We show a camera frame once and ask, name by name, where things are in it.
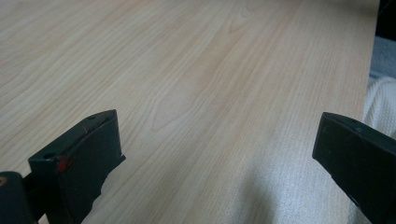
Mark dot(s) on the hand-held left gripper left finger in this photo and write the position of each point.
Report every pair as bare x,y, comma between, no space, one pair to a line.
84,155

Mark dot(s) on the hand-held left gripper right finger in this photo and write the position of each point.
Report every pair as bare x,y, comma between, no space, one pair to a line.
358,161

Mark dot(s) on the grey-blue cloth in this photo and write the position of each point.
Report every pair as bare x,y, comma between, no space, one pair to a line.
384,56

